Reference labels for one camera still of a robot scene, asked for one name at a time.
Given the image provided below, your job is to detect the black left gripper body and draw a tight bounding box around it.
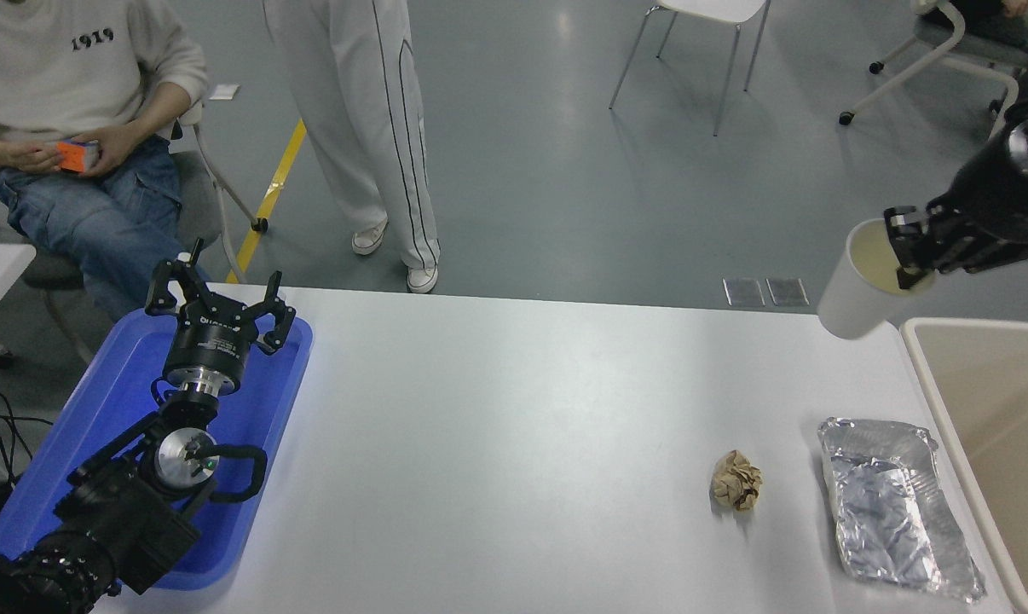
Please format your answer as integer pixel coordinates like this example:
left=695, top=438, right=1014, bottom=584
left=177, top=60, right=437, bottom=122
left=163, top=309, right=263, bottom=385

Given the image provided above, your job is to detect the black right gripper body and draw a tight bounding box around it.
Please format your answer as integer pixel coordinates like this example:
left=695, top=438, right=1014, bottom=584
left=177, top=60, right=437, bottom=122
left=927, top=145, right=1028, bottom=246

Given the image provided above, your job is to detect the white paper cup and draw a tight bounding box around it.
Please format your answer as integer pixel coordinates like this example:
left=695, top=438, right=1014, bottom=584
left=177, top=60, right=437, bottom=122
left=817, top=218, right=937, bottom=341

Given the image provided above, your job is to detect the colourful puzzle cube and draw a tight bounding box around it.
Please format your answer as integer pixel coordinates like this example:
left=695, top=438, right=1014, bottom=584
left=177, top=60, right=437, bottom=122
left=56, top=139, right=100, bottom=174

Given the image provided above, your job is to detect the seated person's left hand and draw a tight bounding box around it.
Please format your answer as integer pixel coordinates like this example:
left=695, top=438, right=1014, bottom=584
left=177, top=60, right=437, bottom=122
left=74, top=125, right=145, bottom=179

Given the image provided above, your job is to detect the seated person's right hand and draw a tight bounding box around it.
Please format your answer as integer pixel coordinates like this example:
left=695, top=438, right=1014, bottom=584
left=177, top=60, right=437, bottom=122
left=6, top=142, right=64, bottom=175

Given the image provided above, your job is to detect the grey office chair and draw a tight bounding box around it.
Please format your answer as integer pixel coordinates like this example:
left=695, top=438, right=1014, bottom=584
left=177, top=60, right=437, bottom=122
left=0, top=101, right=270, bottom=369

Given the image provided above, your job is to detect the blue plastic tray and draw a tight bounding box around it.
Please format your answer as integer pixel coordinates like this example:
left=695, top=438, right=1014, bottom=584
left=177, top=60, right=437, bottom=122
left=0, top=309, right=315, bottom=589

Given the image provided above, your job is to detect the seated person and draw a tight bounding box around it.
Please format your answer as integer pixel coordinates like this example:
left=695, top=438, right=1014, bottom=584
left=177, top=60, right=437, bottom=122
left=0, top=0, right=210, bottom=323

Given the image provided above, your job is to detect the large pale bin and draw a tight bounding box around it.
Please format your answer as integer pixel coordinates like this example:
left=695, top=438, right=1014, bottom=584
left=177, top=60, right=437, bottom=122
left=900, top=317, right=1028, bottom=614

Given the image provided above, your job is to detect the white rolling chair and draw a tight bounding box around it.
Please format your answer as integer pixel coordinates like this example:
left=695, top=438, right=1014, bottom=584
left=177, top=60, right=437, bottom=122
left=838, top=0, right=1026, bottom=137

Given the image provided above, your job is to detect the person on rolling chair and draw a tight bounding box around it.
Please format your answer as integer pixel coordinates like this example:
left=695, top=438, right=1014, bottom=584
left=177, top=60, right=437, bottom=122
left=919, top=0, right=1028, bottom=48

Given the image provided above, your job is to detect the standing person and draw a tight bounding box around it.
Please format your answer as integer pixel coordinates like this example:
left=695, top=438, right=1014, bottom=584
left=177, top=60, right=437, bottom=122
left=263, top=0, right=441, bottom=294

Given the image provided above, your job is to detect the silver foil tray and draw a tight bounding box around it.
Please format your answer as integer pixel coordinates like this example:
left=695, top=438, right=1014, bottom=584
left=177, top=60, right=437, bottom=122
left=817, top=416, right=987, bottom=605

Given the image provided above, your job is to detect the crumpled tan paper ball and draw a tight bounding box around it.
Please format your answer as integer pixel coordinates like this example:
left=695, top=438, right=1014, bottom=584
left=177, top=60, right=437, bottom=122
left=711, top=449, right=764, bottom=512

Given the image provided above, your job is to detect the white chair with metal legs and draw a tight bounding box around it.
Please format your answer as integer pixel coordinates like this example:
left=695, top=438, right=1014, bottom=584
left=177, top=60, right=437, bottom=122
left=609, top=0, right=772, bottom=138

